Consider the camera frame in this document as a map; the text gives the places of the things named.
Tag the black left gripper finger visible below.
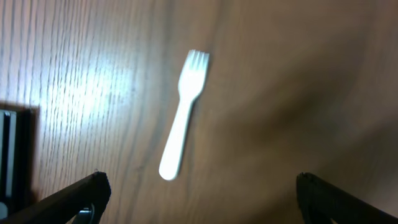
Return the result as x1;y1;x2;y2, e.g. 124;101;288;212
1;172;111;224

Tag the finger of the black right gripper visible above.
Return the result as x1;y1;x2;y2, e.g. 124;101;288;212
296;173;397;224

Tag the white plastic fork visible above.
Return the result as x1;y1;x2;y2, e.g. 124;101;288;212
159;50;210;181

